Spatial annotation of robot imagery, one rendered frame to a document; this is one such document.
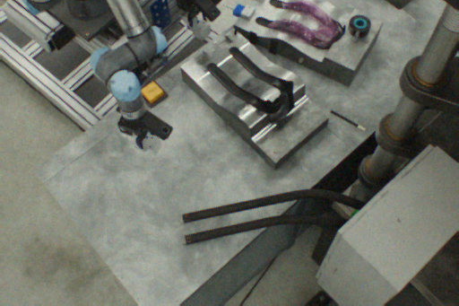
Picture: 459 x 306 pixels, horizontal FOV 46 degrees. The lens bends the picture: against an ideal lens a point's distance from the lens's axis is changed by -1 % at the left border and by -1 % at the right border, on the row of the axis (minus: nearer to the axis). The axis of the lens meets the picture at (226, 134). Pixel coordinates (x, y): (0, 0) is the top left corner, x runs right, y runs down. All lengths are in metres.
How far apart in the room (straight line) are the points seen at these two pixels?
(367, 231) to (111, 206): 1.00
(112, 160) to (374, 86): 0.99
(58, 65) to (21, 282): 1.10
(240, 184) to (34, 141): 1.47
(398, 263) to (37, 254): 1.99
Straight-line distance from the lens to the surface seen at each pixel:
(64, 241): 2.76
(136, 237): 1.83
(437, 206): 1.18
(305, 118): 1.91
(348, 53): 2.03
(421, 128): 1.47
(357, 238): 1.12
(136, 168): 1.92
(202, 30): 2.00
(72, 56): 2.99
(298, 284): 2.59
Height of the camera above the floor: 2.52
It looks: 62 degrees down
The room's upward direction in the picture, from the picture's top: 3 degrees counter-clockwise
